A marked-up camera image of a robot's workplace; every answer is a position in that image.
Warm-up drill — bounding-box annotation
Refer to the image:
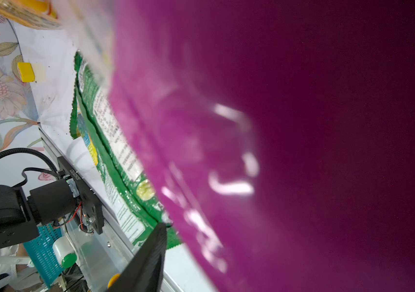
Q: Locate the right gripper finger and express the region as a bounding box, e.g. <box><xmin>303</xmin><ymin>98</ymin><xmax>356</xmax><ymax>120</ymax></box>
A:
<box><xmin>107</xmin><ymin>223</ymin><xmax>167</xmax><ymax>292</ymax></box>

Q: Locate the purple magenta snack bag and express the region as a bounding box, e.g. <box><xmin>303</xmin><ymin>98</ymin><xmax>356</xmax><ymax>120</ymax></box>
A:
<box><xmin>110</xmin><ymin>1</ymin><xmax>415</xmax><ymax>292</ymax></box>

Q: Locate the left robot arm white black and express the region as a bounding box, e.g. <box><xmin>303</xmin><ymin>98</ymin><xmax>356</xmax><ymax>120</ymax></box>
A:
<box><xmin>0</xmin><ymin>148</ymin><xmax>79</xmax><ymax>249</ymax></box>

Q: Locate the green Fox's spring tea bag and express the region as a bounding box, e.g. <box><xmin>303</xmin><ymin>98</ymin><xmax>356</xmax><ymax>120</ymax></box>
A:
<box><xmin>70</xmin><ymin>52</ymin><xmax>181</xmax><ymax>249</ymax></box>

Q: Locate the yellow orange snack bag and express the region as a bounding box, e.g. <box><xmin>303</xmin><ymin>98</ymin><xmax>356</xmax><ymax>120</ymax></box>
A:
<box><xmin>0</xmin><ymin>0</ymin><xmax>62</xmax><ymax>30</ymax></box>

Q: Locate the white bottle green cap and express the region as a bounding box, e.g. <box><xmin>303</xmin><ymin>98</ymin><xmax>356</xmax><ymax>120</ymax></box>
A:
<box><xmin>53</xmin><ymin>237</ymin><xmax>77</xmax><ymax>270</ymax></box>

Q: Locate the teal plastic basket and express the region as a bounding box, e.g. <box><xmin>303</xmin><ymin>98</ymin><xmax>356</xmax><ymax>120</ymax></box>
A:
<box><xmin>23</xmin><ymin>224</ymin><xmax>63</xmax><ymax>288</ymax></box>

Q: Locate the small yellow block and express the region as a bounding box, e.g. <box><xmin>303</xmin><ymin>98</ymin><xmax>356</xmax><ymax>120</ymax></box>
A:
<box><xmin>17</xmin><ymin>62</ymin><xmax>36</xmax><ymax>83</ymax></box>

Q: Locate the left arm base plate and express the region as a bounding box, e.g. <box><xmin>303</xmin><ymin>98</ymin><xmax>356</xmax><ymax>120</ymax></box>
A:
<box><xmin>57</xmin><ymin>156</ymin><xmax>104</xmax><ymax>234</ymax></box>

